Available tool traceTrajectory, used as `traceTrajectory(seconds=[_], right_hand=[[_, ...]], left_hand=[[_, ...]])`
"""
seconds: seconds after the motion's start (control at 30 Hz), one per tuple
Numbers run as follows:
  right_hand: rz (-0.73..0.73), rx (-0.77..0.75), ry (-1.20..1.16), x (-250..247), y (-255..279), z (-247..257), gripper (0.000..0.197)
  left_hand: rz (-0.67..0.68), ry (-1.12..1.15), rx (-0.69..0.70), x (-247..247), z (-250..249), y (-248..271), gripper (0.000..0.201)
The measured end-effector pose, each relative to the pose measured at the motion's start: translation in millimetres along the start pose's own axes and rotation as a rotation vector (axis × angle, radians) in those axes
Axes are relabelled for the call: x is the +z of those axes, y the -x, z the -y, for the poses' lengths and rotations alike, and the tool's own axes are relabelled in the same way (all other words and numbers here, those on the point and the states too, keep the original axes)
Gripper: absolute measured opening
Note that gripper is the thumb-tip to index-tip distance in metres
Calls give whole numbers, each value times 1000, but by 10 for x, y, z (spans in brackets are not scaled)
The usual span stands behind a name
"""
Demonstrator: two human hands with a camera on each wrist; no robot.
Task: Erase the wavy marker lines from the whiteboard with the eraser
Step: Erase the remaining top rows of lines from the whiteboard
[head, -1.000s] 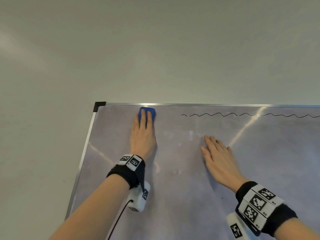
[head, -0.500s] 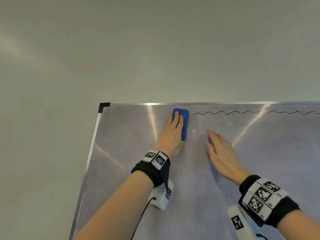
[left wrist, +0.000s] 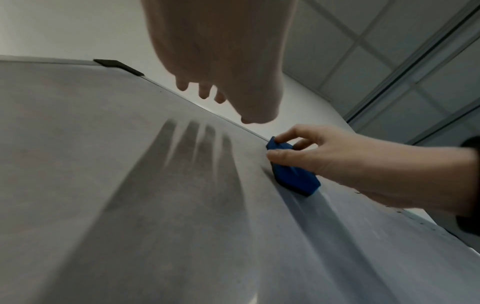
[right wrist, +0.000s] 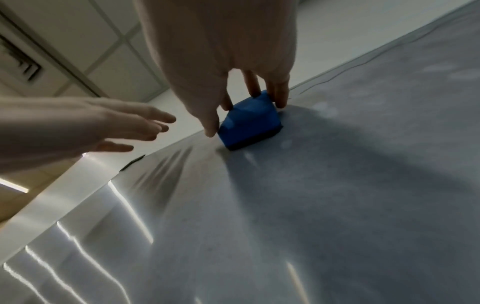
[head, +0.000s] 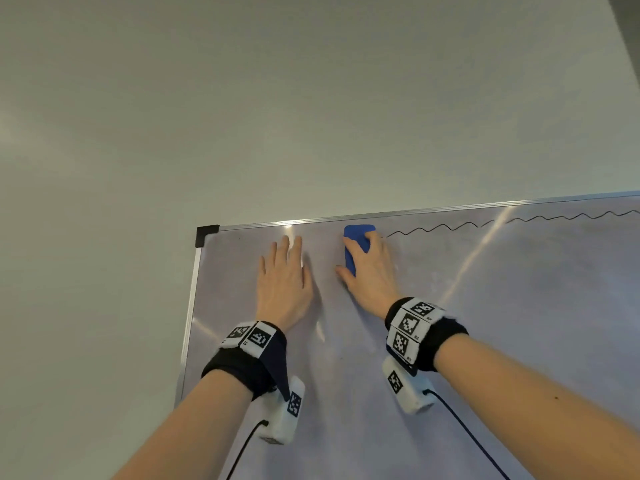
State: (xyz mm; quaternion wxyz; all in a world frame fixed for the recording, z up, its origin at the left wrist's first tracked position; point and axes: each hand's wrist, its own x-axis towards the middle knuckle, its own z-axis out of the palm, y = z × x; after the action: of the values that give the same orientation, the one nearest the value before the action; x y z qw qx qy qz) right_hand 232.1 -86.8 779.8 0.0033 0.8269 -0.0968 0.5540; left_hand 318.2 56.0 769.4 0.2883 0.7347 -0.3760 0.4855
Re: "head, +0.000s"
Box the person's left hand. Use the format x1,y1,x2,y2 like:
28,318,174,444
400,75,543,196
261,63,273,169
255,235,315,335

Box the person's right hand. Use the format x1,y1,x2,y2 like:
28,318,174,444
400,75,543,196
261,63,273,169
335,231,404,321

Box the blue whiteboard eraser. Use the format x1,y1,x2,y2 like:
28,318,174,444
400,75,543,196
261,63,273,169
343,224,377,278

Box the white whiteboard with wavy lines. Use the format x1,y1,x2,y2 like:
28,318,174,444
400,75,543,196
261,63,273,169
175,190,640,480

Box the person's right forearm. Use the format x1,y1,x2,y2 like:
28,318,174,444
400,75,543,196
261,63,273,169
432,334,640,480

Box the person's left forearm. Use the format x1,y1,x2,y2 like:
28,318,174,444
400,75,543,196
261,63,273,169
112,369,253,480

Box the black wristband with marker tags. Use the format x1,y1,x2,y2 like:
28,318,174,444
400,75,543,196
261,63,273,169
201,320,289,401
383,296,470,377

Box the white wrist camera unit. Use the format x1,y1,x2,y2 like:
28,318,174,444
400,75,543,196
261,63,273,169
257,375,307,447
381,355,437,415

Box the black cable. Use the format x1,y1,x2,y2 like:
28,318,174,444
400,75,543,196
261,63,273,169
225,419,270,480
422,389,512,480

